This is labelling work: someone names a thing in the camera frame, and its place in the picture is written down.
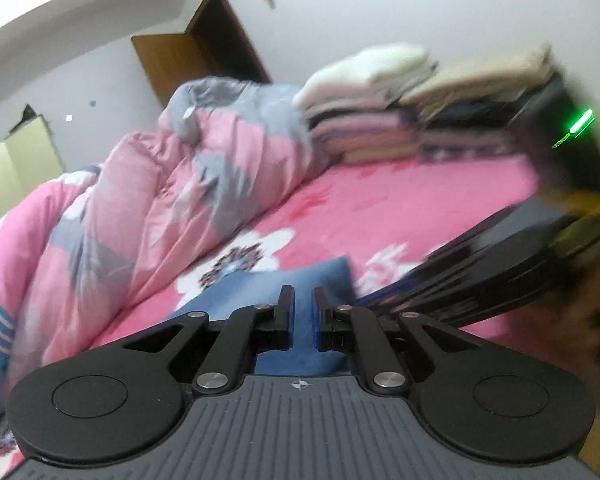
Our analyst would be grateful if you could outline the pink floral blanket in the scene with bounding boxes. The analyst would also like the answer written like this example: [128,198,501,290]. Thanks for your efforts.
[0,152,556,480]

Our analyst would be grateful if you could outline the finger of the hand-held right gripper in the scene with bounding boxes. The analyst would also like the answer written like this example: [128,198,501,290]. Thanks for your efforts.
[357,235,486,318]

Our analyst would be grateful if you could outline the stack of dark folded clothes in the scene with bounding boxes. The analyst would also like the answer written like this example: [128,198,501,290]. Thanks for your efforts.
[400,45,566,163]

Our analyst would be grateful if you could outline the blue denim jeans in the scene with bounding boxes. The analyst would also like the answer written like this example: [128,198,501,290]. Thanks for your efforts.
[167,257,356,376]

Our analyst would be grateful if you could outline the pale yellow wardrobe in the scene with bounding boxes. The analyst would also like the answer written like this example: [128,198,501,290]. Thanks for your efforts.
[0,115,66,241]

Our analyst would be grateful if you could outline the stack of pale folded clothes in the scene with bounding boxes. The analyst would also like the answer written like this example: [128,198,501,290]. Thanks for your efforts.
[292,42,441,163]

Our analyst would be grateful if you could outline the pink grey floral duvet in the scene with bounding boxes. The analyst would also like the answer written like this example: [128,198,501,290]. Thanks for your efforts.
[0,77,341,376]

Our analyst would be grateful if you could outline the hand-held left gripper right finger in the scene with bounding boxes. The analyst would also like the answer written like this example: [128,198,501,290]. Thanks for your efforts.
[312,286,481,396]

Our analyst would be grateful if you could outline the brown wooden door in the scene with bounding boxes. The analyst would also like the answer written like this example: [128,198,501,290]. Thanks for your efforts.
[131,0,273,111]

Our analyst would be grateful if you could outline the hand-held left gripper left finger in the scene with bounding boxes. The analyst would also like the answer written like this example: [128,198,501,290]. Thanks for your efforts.
[122,285,295,396]

